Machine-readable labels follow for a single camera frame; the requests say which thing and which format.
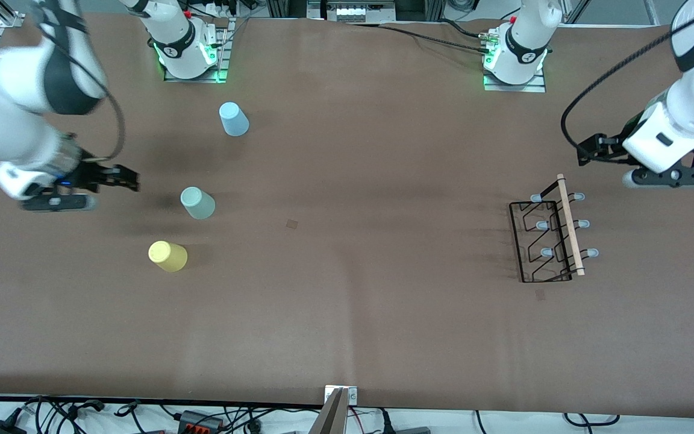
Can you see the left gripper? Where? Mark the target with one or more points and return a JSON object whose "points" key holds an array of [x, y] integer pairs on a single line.
{"points": [[612, 149]]}

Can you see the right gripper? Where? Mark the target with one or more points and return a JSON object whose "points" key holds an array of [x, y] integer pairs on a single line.
{"points": [[92, 174]]}

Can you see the pale green plastic cup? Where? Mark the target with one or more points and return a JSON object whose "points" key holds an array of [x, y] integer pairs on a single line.
{"points": [[197, 204]]}

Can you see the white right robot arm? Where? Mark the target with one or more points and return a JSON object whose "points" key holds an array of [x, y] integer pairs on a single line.
{"points": [[15, 126]]}

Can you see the yellow plastic cup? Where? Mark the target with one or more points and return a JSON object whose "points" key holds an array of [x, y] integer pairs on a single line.
{"points": [[168, 256]]}

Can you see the light blue plastic cup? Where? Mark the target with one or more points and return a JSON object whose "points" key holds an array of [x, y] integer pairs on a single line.
{"points": [[234, 120]]}

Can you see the white power strip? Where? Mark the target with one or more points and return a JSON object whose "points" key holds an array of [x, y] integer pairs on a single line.
{"points": [[214, 7]]}

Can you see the black orange power strip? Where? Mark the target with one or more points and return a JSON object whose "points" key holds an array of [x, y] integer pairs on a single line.
{"points": [[199, 421]]}

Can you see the table cover sheet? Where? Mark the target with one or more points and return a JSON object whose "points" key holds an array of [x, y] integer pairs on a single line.
{"points": [[347, 301]]}

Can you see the grey electronics box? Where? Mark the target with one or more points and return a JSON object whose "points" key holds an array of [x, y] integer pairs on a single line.
{"points": [[350, 12]]}

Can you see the black power adapter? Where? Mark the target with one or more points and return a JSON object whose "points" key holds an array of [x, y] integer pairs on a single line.
{"points": [[0, 428]]}

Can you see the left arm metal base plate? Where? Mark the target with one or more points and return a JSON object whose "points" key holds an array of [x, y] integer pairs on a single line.
{"points": [[515, 88]]}

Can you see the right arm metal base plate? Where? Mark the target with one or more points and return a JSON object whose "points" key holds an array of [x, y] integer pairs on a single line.
{"points": [[190, 79]]}

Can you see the aluminium frame profile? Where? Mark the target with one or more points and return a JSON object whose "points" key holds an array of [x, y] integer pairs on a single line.
{"points": [[6, 15], [652, 12]]}

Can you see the small metal bracket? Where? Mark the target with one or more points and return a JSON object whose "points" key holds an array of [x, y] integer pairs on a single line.
{"points": [[353, 395]]}

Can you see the grey camera stand beam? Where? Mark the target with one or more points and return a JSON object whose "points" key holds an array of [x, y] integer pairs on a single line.
{"points": [[330, 419]]}

